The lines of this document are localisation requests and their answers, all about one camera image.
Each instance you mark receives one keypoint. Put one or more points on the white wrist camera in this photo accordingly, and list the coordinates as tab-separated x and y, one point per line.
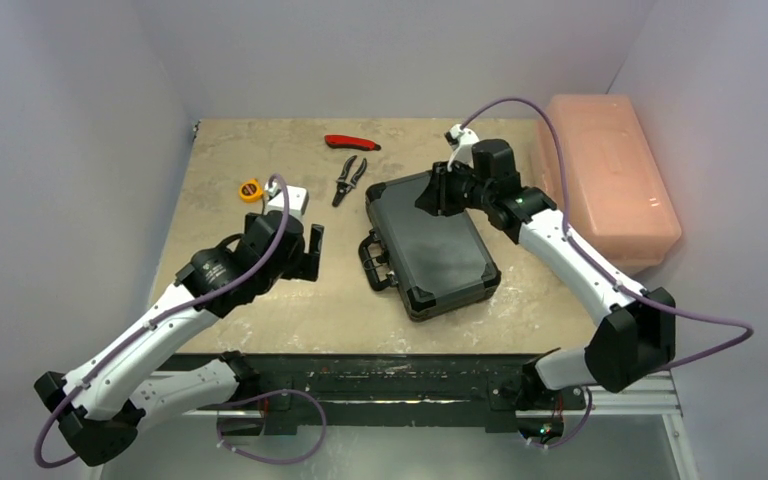
461	140
296	200

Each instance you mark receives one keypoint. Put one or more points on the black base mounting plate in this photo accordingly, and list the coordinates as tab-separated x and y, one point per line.
379	390

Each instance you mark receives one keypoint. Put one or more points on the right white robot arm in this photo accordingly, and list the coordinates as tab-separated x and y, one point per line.
635	328

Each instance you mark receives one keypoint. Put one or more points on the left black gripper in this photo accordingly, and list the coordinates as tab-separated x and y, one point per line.
303	264

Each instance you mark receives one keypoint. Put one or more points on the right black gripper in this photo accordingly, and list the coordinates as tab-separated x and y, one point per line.
443	187

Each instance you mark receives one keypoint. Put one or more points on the black poker set case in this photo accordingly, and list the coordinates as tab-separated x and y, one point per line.
436	264

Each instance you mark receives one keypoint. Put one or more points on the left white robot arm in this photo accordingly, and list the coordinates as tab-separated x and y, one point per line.
98	409

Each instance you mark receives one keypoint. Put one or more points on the red utility knife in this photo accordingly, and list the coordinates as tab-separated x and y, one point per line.
336	141

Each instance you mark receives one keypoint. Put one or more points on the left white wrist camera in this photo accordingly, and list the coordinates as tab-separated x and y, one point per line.
296	200

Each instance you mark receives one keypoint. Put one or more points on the pink plastic storage bin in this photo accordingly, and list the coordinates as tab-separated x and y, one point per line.
594	148

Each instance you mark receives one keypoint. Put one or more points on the yellow tape measure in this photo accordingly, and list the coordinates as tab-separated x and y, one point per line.
251	191

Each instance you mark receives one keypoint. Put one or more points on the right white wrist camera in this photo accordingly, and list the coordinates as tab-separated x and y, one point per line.
461	140

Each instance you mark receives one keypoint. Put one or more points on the black grey pliers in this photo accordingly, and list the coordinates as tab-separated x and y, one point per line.
348	179

